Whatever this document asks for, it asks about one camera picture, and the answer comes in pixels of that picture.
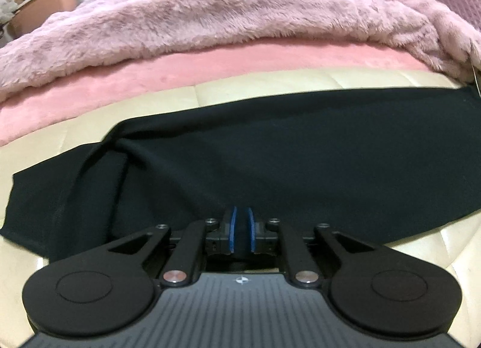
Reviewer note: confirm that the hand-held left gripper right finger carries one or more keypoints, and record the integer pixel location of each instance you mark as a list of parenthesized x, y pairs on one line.
[(251, 230)]

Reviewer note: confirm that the black pants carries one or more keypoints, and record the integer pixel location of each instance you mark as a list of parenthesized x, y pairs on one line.
[(285, 156)]

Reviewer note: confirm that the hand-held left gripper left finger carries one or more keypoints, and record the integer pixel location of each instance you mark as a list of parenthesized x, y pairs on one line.
[(233, 230)]

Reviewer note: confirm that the pink fluffy blanket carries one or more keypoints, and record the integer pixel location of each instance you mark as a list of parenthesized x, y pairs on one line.
[(210, 13)]

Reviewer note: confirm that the pink bed sheet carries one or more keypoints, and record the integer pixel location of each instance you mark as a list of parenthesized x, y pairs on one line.
[(112, 84)]

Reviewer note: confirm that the cream quilted mattress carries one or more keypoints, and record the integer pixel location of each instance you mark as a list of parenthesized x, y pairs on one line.
[(240, 83)]

